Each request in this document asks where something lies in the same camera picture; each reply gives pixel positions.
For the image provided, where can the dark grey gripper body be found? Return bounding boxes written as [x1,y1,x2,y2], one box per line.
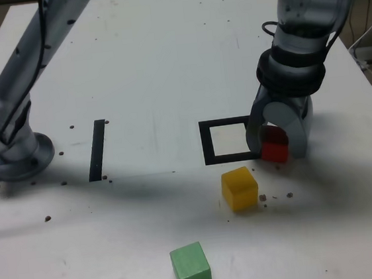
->
[252,79,314,123]

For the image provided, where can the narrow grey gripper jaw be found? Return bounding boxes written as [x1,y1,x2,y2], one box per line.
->
[241,96,273,161]

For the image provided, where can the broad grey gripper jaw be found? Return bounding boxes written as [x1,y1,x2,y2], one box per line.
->
[263,97,319,162]

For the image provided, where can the red cube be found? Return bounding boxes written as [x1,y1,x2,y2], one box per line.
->
[258,123,291,166]

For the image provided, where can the yellow cube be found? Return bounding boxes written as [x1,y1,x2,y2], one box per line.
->
[219,165,261,214]

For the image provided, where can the green cube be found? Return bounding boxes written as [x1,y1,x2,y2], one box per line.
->
[168,240,212,279]

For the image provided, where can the black tape square outline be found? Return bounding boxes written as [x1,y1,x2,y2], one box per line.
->
[197,114,265,167]

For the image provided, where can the black tape strip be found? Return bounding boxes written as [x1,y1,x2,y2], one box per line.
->
[82,119,112,183]

